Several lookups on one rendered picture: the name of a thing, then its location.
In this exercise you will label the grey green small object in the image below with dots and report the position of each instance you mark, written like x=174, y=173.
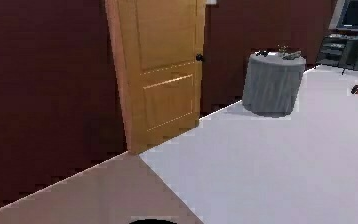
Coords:
x=289, y=54

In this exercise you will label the black round door knob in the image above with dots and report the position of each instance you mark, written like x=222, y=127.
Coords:
x=199, y=57

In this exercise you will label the grey round draped table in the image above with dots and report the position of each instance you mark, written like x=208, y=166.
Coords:
x=272, y=85

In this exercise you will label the black television set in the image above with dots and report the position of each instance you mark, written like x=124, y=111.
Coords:
x=355, y=14

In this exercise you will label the dark grey television stand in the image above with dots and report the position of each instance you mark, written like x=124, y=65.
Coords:
x=345, y=50

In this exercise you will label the small black object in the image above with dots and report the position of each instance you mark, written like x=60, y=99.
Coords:
x=262, y=53

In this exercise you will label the orange wooden room door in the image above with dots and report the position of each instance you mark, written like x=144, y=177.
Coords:
x=160, y=73

